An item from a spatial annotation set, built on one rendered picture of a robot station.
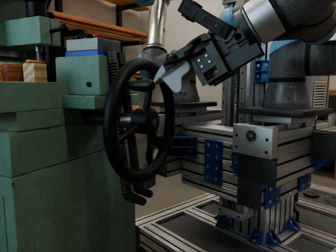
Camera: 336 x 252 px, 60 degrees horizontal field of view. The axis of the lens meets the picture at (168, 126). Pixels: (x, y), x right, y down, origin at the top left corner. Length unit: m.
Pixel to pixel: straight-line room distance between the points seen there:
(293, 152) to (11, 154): 0.78
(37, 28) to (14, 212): 0.46
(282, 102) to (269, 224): 0.61
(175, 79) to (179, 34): 3.89
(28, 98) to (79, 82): 0.12
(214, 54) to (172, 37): 3.99
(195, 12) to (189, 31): 3.81
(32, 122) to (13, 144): 0.06
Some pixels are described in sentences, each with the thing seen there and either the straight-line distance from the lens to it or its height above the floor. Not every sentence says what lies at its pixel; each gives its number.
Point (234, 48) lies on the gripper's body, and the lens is 0.53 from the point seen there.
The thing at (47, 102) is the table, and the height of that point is 0.86.
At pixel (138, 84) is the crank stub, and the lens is 0.58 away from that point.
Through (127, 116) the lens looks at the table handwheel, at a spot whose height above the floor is 0.82.
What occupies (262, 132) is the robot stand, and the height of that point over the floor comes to 0.76.
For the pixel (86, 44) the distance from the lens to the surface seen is 0.72.
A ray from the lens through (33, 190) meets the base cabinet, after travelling 0.70.
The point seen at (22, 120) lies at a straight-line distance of 0.66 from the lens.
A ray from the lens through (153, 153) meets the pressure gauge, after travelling 0.96.
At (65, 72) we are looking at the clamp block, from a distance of 0.74.
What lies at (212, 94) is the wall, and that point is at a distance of 4.12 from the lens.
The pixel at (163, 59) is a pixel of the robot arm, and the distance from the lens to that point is 1.32.
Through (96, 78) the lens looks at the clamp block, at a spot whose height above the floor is 0.91.
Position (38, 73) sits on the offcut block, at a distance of 0.70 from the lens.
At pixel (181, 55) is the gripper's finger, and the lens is 0.53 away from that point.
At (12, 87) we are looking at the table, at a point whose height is 0.89.
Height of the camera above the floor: 0.89
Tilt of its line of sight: 8 degrees down
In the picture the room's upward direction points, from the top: straight up
